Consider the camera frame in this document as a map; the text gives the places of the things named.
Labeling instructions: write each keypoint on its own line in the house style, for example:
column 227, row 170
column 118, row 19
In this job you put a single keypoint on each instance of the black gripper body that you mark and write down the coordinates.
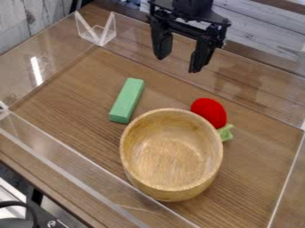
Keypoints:
column 190, row 18

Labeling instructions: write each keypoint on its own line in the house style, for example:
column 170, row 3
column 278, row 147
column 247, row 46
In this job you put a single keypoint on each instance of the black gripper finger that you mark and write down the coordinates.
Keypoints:
column 160, row 38
column 202, row 53

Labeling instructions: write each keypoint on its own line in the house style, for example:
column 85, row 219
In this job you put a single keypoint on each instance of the red plush strawberry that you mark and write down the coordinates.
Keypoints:
column 211, row 110

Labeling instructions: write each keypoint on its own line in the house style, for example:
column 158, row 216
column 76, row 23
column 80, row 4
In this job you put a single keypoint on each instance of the green rectangular block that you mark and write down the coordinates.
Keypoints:
column 126, row 100

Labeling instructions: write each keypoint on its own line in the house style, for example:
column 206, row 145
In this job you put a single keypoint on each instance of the wooden bowl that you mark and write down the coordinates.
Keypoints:
column 171, row 154

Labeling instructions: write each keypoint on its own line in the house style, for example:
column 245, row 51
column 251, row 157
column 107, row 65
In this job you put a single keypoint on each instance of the black metal table leg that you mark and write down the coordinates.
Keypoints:
column 47, row 210

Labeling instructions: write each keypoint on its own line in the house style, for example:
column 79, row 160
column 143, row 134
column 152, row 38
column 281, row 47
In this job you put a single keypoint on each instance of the clear acrylic tray wall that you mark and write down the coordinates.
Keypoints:
column 101, row 199

